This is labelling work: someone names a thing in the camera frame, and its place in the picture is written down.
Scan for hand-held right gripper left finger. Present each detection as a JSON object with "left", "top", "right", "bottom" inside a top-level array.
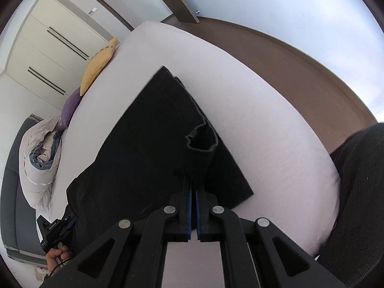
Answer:
[{"left": 42, "top": 174, "right": 195, "bottom": 288}]

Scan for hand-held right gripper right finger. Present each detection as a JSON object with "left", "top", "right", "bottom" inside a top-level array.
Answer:
[{"left": 195, "top": 184, "right": 348, "bottom": 288}]

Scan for black pants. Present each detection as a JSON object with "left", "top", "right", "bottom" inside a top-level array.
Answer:
[{"left": 65, "top": 66, "right": 254, "bottom": 264}]

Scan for person's left hand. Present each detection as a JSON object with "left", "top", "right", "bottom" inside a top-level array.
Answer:
[{"left": 46, "top": 244, "right": 72, "bottom": 276}]

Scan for dark grey headboard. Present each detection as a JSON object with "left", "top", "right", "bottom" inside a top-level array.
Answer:
[{"left": 0, "top": 114, "right": 50, "bottom": 261}]

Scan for folded grey duvet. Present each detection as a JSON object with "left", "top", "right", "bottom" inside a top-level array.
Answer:
[{"left": 18, "top": 116, "right": 63, "bottom": 211}]

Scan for purple pillow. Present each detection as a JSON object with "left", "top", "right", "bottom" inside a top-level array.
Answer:
[{"left": 58, "top": 86, "right": 82, "bottom": 131}]

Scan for bed with white sheet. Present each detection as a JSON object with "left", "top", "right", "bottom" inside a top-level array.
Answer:
[{"left": 48, "top": 21, "right": 342, "bottom": 258}]

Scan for person's dark clothed leg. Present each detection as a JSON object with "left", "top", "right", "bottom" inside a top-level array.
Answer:
[{"left": 312, "top": 122, "right": 384, "bottom": 288}]

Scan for yellow pillow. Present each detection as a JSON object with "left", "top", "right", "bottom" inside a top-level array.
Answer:
[{"left": 79, "top": 37, "right": 119, "bottom": 96}]

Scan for cream wardrobe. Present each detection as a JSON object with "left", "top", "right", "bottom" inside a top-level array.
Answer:
[{"left": 0, "top": 0, "right": 119, "bottom": 117}]

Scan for white wall socket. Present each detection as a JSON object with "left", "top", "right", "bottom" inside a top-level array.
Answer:
[{"left": 34, "top": 265, "right": 50, "bottom": 281}]

